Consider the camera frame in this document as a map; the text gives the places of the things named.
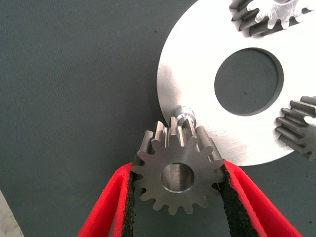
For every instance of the round metal carrier plate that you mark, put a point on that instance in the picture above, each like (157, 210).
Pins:
(197, 61)

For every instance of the dark grey table cloth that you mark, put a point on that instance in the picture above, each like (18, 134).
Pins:
(74, 86)

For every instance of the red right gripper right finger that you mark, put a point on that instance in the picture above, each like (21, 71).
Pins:
(254, 209)

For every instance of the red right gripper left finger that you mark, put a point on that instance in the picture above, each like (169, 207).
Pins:
(108, 209)

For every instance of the small steel planetary gear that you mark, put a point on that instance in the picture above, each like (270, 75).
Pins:
(153, 177)
(276, 12)
(296, 128)

